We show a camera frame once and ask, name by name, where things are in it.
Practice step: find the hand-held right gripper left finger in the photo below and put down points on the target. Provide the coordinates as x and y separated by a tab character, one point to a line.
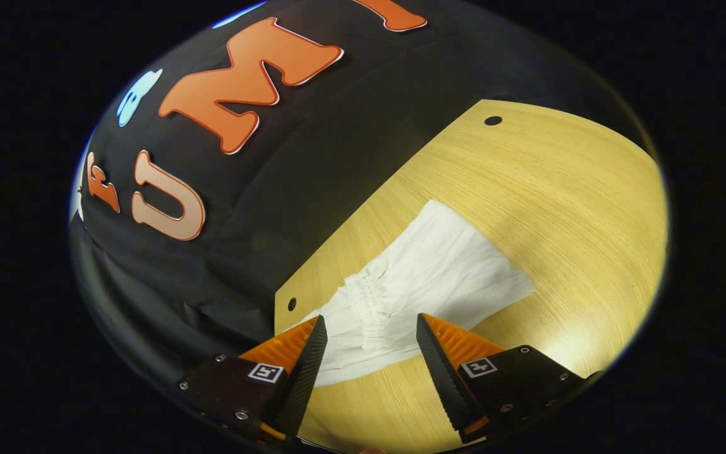
306	372

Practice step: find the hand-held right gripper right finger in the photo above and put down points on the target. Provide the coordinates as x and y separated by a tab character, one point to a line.
442	372

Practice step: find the black backdrop cloth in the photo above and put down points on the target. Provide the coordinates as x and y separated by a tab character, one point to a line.
312	170

